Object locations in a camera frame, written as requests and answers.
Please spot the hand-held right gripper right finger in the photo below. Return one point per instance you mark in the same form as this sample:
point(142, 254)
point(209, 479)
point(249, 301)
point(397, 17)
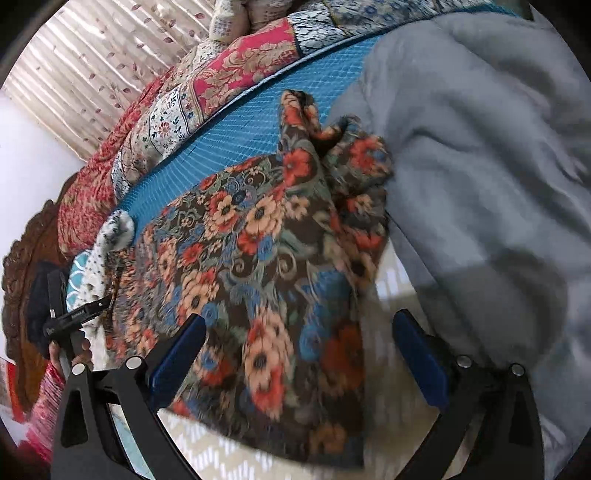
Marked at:
point(420, 360)

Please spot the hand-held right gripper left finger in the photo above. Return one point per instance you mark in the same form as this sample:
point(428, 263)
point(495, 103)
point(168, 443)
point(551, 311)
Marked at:
point(180, 350)

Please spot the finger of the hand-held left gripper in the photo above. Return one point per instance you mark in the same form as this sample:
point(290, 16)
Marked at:
point(94, 308)

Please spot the brown floral garment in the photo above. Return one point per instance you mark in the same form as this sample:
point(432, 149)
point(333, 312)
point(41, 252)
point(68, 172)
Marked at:
point(258, 258)

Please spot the person's left forearm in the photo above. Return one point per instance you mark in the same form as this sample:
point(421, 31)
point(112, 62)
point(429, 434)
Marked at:
point(46, 406)

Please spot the person's left hand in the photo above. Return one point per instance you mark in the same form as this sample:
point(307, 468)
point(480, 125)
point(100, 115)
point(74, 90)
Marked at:
point(85, 353)

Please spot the black cloth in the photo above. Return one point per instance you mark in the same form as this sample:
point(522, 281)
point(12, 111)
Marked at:
point(37, 314)

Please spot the teal diamond-pattern cloth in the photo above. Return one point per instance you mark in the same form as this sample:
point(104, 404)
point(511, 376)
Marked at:
point(79, 272)

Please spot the carved wooden headboard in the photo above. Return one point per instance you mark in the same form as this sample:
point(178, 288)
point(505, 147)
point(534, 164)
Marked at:
point(23, 272)

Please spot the white dotted cloth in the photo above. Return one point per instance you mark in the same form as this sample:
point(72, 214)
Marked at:
point(113, 233)

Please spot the cream chevron bedsheet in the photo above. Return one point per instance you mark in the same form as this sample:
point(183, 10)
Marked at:
point(221, 457)

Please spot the grey cloth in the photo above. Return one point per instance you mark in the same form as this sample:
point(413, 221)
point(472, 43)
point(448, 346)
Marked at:
point(485, 161)

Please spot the blue mesh mat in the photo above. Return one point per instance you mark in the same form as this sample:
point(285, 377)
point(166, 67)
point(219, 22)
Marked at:
point(231, 134)

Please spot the cream leaf-print curtain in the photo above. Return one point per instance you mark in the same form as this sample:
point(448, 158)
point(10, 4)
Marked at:
point(92, 69)

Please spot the beige patterned pillow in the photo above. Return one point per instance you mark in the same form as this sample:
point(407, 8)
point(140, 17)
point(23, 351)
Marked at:
point(231, 21)

